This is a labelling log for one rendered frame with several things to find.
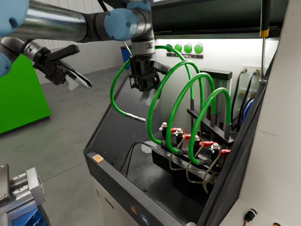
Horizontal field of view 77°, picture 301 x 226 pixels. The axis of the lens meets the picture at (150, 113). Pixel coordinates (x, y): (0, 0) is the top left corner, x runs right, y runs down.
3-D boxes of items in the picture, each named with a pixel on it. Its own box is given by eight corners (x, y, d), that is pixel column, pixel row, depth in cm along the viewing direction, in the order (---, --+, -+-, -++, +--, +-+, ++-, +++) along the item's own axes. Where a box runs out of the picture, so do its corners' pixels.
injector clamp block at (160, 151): (154, 173, 94) (151, 149, 88) (167, 163, 100) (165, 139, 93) (217, 217, 71) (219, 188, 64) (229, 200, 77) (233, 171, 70)
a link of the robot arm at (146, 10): (119, 3, 55) (132, 4, 62) (125, 43, 59) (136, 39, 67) (144, -1, 52) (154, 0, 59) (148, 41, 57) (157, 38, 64)
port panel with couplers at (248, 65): (230, 125, 86) (237, 56, 73) (233, 122, 88) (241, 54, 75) (260, 135, 78) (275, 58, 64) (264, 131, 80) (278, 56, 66)
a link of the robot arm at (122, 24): (95, 44, 51) (115, 39, 60) (132, 41, 47) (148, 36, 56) (88, 11, 48) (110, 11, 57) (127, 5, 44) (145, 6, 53)
